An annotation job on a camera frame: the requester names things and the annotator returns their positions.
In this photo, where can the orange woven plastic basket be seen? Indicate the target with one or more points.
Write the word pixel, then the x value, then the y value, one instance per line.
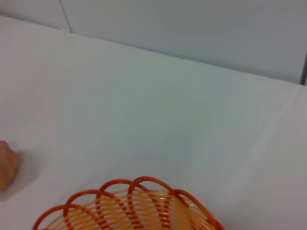
pixel 144 210

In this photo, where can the orange striped bread loaf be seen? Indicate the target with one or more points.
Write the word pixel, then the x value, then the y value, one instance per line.
pixel 7 165

